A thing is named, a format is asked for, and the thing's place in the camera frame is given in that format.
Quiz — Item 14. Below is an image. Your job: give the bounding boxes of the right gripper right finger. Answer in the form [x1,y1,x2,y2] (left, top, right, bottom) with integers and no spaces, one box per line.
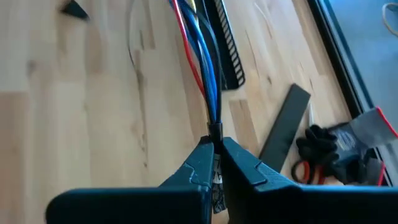
[220,136,398,224]

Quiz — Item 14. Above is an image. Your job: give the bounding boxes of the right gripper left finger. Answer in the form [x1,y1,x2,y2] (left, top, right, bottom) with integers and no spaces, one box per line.
[45,136,215,224]

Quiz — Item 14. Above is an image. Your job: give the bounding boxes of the multicoloured wire harness bundle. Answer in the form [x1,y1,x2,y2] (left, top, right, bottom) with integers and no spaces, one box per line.
[169,0,227,215]

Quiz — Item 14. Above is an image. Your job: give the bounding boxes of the black slotted cable duct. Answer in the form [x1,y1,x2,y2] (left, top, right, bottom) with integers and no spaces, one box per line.
[201,0,246,91]

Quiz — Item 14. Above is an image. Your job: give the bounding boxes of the black work glove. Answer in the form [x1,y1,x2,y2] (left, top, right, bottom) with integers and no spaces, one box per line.
[295,123,373,185]

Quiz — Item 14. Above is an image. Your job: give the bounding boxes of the black and grey glove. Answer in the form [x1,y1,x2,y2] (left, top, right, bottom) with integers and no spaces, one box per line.
[329,106,398,187]

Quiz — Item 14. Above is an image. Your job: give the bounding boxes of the black wedge-shaped plastic piece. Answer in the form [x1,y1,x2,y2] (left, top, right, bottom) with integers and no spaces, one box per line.
[60,0,90,22]

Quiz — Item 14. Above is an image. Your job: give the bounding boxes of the red-handled scissors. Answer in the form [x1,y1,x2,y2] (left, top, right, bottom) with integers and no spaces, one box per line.
[290,102,328,186]

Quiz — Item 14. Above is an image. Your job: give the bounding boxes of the black flat duct cover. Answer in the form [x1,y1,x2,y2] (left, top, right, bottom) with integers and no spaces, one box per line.
[259,83,312,174]

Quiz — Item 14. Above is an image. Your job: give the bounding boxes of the black metal table frame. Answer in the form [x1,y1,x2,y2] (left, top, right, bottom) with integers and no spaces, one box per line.
[306,0,393,187]

